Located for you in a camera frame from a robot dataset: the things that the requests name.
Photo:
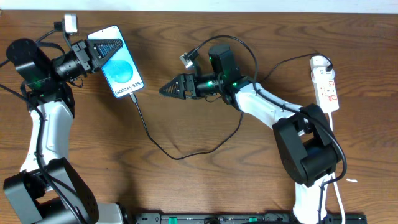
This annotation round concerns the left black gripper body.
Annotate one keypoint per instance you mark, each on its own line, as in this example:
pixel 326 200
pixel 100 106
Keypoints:
pixel 84 56

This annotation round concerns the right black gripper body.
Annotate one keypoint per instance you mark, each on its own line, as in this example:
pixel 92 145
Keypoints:
pixel 189 86

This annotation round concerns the blue Galaxy smartphone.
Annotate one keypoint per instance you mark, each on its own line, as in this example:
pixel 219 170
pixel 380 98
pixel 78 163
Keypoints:
pixel 120 70

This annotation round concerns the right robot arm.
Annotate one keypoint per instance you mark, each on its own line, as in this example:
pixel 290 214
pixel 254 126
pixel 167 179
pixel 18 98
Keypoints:
pixel 307 147

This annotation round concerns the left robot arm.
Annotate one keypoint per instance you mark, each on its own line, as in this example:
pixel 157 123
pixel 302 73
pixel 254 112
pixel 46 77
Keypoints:
pixel 48 189

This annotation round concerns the white power strip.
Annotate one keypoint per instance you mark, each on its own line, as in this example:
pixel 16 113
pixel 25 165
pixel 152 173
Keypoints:
pixel 322 76

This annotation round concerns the small white paper scrap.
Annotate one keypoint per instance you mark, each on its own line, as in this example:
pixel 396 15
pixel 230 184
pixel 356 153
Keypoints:
pixel 352 180

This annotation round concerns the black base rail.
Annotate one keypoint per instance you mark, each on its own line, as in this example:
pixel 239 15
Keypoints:
pixel 159 217

